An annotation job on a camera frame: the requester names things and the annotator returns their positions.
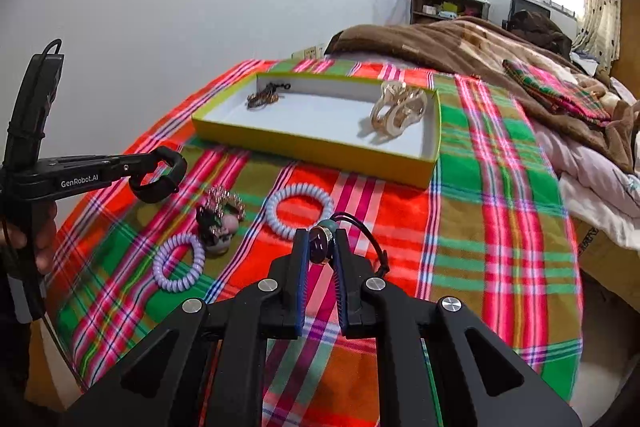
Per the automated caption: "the black bow panda clip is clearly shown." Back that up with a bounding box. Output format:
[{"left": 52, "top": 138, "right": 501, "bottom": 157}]
[{"left": 194, "top": 204, "right": 241, "bottom": 258}]

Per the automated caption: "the brown blanket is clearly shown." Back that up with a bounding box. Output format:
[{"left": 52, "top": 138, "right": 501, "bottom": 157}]
[{"left": 325, "top": 15, "right": 640, "bottom": 176}]

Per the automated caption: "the pale blue spiral hair tie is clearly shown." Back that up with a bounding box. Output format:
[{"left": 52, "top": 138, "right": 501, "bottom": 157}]
[{"left": 263, "top": 182, "right": 335, "bottom": 241}]

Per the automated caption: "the wooden shelf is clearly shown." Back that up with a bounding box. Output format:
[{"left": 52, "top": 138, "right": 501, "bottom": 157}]
[{"left": 408, "top": 0, "right": 492, "bottom": 26}]

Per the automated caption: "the white pink quilt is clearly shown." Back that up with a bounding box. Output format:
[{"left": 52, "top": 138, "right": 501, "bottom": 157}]
[{"left": 537, "top": 77, "right": 640, "bottom": 251}]

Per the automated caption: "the folded plaid cloth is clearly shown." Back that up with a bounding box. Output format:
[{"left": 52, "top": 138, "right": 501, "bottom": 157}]
[{"left": 502, "top": 58, "right": 614, "bottom": 123}]

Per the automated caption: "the black monitor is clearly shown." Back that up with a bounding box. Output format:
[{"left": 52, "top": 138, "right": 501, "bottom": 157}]
[{"left": 510, "top": 0, "right": 552, "bottom": 20}]

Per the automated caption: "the wooden wardrobe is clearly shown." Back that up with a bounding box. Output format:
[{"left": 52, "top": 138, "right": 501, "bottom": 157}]
[{"left": 612, "top": 0, "right": 640, "bottom": 100}]

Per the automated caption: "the black wristband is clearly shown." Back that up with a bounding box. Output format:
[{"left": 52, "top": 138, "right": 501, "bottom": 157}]
[{"left": 128, "top": 146, "right": 189, "bottom": 204}]

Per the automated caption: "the gold hair claw clip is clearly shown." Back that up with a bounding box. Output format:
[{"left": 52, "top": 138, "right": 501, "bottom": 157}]
[{"left": 369, "top": 80, "right": 430, "bottom": 143}]

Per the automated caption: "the yellow-green cardboard box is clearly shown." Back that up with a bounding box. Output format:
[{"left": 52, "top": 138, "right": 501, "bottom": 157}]
[{"left": 191, "top": 72, "right": 442, "bottom": 190}]

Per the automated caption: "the black cord hair tie charm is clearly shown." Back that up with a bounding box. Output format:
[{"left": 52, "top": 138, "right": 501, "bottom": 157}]
[{"left": 308, "top": 211, "right": 392, "bottom": 281}]

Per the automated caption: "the wall socket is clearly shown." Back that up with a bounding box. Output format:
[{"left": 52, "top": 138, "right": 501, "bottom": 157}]
[{"left": 292, "top": 44, "right": 329, "bottom": 60}]

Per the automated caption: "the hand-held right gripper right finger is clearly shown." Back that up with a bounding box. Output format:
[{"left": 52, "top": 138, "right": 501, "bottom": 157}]
[{"left": 332, "top": 229, "right": 583, "bottom": 427}]

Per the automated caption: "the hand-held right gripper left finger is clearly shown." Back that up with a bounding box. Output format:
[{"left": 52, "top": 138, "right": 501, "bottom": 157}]
[{"left": 60, "top": 229, "right": 311, "bottom": 427}]

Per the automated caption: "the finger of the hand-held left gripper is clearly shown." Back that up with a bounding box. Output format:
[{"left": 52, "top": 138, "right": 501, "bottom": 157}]
[{"left": 117, "top": 151, "right": 173, "bottom": 182}]

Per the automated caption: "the person's left hand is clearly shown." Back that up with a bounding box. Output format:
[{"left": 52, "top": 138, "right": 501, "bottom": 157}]
[{"left": 0, "top": 201, "right": 59, "bottom": 279}]

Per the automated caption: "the rhinestone hair clip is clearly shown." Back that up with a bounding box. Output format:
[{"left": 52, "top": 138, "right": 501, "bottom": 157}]
[{"left": 206, "top": 186, "right": 246, "bottom": 223}]

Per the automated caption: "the brown beaded bracelet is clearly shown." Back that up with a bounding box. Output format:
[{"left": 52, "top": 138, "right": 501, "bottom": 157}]
[{"left": 245, "top": 81, "right": 292, "bottom": 110}]

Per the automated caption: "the purple spiral hair tie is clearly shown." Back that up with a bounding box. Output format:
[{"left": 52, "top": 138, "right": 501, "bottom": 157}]
[{"left": 152, "top": 234, "right": 206, "bottom": 294}]

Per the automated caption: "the dark jacket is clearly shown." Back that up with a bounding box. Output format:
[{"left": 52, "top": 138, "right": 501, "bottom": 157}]
[{"left": 507, "top": 9, "right": 574, "bottom": 58}]

